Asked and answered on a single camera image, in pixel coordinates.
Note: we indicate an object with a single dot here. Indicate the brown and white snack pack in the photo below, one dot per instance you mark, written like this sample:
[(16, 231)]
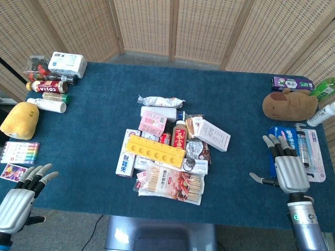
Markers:
[(197, 150)]

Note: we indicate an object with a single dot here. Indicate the wrapped brown pancake snack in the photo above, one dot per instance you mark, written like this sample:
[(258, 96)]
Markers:
[(192, 125)]

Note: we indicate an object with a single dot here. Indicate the white tube bottle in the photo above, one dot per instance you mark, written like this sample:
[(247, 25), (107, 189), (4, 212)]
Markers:
[(47, 105)]

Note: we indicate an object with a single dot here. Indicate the red drink can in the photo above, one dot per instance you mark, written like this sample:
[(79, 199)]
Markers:
[(165, 139)]

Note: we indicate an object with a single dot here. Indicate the small blue packet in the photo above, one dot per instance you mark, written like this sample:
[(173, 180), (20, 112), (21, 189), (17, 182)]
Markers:
[(180, 115)]

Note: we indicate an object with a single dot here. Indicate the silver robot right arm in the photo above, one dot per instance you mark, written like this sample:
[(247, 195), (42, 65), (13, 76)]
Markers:
[(306, 227)]

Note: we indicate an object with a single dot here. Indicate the grey plastic bin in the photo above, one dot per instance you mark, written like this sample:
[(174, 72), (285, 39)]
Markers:
[(159, 234)]

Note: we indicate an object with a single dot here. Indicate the coloured marker set pack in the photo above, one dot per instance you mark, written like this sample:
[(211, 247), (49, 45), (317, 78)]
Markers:
[(21, 153)]

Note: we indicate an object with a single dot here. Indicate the white toothpaste box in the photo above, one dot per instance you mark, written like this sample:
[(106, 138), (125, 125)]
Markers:
[(125, 163)]

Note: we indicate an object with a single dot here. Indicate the white tissue pack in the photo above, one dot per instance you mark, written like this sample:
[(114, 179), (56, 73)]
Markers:
[(67, 63)]

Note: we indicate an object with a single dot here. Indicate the small pink packet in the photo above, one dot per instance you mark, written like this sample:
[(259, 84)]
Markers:
[(140, 180)]

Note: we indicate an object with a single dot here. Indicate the silver robot left hand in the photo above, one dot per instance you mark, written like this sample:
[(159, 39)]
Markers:
[(15, 209)]

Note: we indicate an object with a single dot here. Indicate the white lotion bottle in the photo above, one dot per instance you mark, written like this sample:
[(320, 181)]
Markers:
[(320, 115)]

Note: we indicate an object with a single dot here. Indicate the wicker folding screen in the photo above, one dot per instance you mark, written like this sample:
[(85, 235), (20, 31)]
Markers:
[(199, 28)]

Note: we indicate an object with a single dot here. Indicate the blue table cloth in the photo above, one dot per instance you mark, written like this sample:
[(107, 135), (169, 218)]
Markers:
[(235, 162)]

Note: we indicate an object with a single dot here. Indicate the white labelled packet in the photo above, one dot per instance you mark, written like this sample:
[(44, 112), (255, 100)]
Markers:
[(142, 162)]

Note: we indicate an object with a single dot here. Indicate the white soft packet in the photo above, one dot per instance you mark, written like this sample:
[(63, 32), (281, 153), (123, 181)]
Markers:
[(159, 110)]

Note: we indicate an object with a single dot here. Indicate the green drink bottle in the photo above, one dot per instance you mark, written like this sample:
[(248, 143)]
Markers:
[(324, 90)]

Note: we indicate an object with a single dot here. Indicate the blue toothbrush pack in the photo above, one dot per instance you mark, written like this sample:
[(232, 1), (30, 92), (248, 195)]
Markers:
[(291, 134)]

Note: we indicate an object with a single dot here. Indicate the green capped jar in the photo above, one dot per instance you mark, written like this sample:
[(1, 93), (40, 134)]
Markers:
[(57, 97)]

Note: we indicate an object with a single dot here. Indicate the Costa coffee bottle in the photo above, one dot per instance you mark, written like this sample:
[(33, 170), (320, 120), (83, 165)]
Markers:
[(48, 86)]

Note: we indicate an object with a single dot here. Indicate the silver robot right hand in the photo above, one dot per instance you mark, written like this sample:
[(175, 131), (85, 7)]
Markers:
[(291, 172)]

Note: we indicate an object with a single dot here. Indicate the pink toothbrush pack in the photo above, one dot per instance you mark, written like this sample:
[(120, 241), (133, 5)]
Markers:
[(316, 157)]

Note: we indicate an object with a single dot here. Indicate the pink carton box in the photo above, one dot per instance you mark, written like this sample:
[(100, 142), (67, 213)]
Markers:
[(153, 123)]

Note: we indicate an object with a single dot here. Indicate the purple card pack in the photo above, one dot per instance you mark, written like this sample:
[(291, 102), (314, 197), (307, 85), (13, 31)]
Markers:
[(13, 171)]

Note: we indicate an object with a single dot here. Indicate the purple toothpaste box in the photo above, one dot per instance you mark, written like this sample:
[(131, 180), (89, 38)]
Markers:
[(291, 83)]

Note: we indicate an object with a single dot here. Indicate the silver foil snack bag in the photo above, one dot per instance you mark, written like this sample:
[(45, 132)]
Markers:
[(162, 101)]

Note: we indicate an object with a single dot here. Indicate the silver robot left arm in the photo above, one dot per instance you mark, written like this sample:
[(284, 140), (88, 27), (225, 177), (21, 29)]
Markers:
[(4, 240)]

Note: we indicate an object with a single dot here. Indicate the yellow mould tray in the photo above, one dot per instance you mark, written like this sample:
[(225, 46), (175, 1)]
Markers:
[(154, 151)]

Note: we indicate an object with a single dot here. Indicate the brown capybara plush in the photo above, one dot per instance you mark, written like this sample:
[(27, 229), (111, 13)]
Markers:
[(290, 107)]

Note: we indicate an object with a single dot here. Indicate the brown tea bottle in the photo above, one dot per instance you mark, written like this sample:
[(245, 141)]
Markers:
[(179, 136)]

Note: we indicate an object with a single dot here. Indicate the white carton box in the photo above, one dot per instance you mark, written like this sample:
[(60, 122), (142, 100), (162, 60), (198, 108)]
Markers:
[(213, 134)]

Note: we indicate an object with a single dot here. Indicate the yellow plush toy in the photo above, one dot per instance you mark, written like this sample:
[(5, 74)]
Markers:
[(21, 121)]

